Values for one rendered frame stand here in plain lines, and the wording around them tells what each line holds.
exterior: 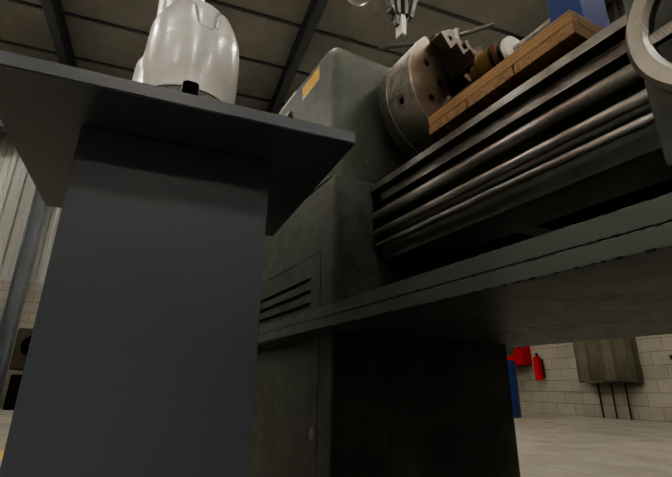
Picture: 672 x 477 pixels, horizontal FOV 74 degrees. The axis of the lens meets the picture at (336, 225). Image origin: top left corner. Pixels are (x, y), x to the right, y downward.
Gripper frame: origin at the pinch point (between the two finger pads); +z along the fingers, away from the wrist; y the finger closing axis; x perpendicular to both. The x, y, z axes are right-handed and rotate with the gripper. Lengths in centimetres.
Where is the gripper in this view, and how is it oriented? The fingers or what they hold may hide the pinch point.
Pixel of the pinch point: (400, 27)
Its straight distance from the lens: 136.0
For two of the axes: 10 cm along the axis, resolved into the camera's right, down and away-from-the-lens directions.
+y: 8.8, 1.8, 4.4
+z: -0.2, 9.4, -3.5
